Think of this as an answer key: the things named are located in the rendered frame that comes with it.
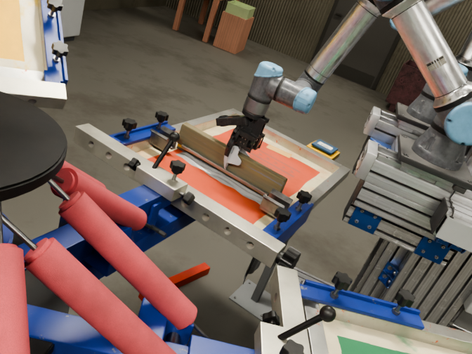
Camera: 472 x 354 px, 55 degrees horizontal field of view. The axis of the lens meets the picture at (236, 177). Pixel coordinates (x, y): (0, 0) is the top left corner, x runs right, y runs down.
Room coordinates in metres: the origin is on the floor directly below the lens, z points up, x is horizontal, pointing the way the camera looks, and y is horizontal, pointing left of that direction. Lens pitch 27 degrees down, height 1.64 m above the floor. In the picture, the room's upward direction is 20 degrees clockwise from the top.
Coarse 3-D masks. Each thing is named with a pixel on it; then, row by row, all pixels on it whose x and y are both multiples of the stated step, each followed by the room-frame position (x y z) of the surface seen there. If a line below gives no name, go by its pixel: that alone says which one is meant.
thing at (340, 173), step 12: (192, 120) 1.62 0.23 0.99; (204, 120) 1.67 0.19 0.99; (264, 132) 1.83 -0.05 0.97; (276, 132) 1.83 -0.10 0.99; (132, 144) 1.26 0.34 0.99; (144, 144) 1.32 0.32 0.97; (288, 144) 1.78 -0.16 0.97; (300, 144) 1.79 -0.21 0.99; (312, 156) 1.74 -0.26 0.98; (324, 156) 1.76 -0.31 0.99; (324, 168) 1.72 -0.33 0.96; (336, 168) 1.70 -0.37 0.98; (324, 180) 1.52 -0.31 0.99; (336, 180) 1.56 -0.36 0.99; (312, 192) 1.38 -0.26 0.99; (324, 192) 1.42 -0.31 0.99
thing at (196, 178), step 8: (216, 136) 1.64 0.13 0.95; (224, 136) 1.67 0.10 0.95; (264, 144) 1.74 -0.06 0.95; (168, 152) 1.36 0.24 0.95; (176, 152) 1.38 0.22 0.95; (152, 160) 1.27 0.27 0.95; (168, 160) 1.31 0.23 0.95; (184, 160) 1.35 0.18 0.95; (168, 168) 1.26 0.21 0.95; (192, 168) 1.32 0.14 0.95; (184, 176) 1.24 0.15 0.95; (192, 176) 1.26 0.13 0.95; (200, 176) 1.28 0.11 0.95; (208, 176) 1.30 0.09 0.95; (192, 184) 1.22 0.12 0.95; (200, 184) 1.23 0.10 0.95; (208, 184) 1.25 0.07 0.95
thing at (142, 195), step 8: (128, 192) 0.91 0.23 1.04; (136, 192) 0.92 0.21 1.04; (144, 192) 0.94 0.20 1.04; (152, 192) 0.95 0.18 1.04; (128, 200) 0.88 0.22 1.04; (136, 200) 0.89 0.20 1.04; (144, 200) 0.90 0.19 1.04; (152, 200) 0.92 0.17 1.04; (160, 200) 0.95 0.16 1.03; (168, 200) 0.99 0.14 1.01; (144, 208) 0.90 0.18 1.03; (160, 208) 0.96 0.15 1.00
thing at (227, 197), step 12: (276, 156) 1.67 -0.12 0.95; (300, 168) 1.64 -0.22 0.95; (312, 168) 1.68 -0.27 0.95; (300, 180) 1.53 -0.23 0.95; (204, 192) 1.19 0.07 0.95; (216, 192) 1.22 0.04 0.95; (228, 192) 1.25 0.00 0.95; (288, 192) 1.39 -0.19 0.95; (228, 204) 1.18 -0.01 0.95; (240, 204) 1.20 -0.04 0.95; (252, 204) 1.23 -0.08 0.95; (240, 216) 1.13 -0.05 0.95; (252, 216) 1.16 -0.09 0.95
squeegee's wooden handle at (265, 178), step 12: (180, 132) 1.41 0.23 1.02; (192, 132) 1.39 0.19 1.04; (204, 132) 1.40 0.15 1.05; (180, 144) 1.40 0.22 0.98; (192, 144) 1.39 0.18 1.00; (204, 144) 1.37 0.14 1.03; (216, 144) 1.36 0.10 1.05; (216, 156) 1.35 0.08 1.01; (240, 156) 1.32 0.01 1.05; (228, 168) 1.33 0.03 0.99; (240, 168) 1.32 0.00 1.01; (252, 168) 1.30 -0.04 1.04; (264, 168) 1.30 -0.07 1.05; (252, 180) 1.30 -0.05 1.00; (264, 180) 1.28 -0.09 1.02; (276, 180) 1.27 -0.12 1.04
